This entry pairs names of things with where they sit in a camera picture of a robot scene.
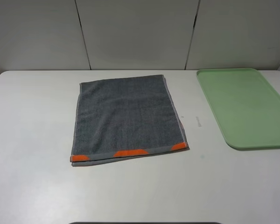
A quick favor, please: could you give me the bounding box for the grey towel with orange patches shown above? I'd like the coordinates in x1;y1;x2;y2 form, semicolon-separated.
70;75;188;167

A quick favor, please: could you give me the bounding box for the light green plastic tray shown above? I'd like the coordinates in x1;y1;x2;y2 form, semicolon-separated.
196;69;280;150

